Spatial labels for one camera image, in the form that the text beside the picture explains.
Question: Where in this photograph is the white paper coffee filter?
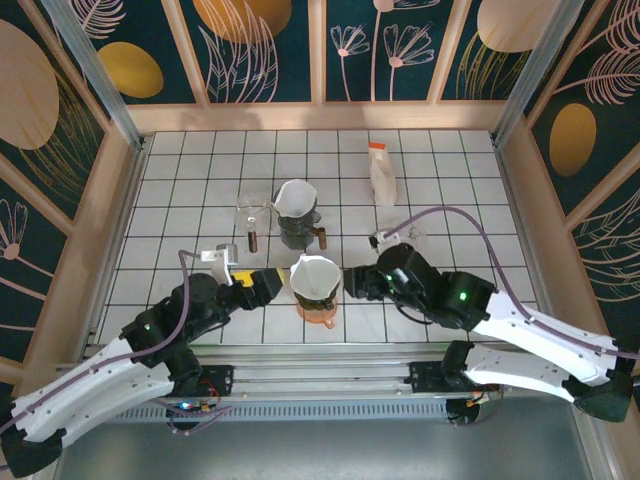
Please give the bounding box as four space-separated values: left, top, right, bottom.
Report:
273 178 318 220
288 253 343 307

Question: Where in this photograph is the orange translucent cup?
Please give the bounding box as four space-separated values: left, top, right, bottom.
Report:
294 298 340 331

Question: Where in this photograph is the grey dripper brown handle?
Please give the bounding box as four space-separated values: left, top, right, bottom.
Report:
276 208 329 251

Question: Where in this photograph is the clear glass dripper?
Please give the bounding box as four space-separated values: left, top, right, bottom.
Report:
397 219 428 244

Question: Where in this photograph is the clear glass server brown handle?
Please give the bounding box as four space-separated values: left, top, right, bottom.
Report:
235 195 274 254

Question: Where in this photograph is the orange white filter pack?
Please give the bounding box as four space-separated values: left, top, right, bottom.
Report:
368 141 400 207

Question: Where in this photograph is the perforated metal strip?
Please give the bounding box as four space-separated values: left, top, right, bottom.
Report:
69 401 451 422

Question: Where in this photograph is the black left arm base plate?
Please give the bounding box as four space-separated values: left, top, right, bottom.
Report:
197 363 236 400

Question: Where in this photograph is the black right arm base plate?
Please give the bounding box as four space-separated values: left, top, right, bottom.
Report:
408 360 501 396

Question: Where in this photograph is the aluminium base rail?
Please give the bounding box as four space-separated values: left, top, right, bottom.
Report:
53 342 587 404

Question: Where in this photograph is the aluminium side rail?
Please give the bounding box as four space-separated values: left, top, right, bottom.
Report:
82 142 151 351
492 134 551 321

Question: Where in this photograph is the short purple cable loop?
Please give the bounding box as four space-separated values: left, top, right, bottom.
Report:
447 384 512 430
164 397 234 437

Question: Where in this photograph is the aluminium frame post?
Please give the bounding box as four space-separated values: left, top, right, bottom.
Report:
39 0 147 151
492 0 586 147

